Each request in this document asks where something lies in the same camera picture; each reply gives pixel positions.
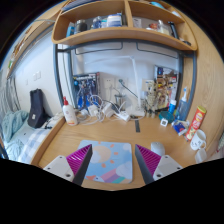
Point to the colourful figure box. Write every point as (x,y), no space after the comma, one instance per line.
(167,83)

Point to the black flat remote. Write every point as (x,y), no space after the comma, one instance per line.
(137,125)

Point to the teal blanket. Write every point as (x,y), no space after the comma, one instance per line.
(12,122)

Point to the small white cube clock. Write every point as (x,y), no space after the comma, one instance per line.
(164,122)

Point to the black backpack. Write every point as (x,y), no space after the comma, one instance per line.
(37,114)

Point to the white power strip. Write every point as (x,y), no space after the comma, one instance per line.
(123,115)

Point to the red chips can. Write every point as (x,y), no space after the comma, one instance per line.
(196,122)

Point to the robot figure model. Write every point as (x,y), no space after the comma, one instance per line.
(151,98)

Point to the white lotion pump bottle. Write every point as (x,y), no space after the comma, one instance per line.
(69,113)

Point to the blue snack packet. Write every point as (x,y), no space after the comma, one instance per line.
(180,127)

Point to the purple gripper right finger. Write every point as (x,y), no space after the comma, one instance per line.
(147,161)

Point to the white computer mouse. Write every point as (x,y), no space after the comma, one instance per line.
(158,148)

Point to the white mug with face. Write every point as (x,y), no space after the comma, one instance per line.
(198,141)

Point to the metal cup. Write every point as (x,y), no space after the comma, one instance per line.
(119,99)

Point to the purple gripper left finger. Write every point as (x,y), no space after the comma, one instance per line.
(78,162)

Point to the white charger adapter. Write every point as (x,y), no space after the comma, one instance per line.
(93,110)

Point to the colourful cartoon mouse pad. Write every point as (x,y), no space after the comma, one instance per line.
(111,162)

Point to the wooden wall shelf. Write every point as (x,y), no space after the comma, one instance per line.
(130,9)

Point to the blue robot model box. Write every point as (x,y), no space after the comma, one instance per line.
(86,85)

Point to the white desk lamp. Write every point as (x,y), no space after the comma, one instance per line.
(119,76)

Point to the blue spray bottle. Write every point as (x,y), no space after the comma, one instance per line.
(180,112)

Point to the checkered bed sheet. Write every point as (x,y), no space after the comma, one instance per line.
(24,144)

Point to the teal round container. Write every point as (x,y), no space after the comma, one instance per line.
(166,115)

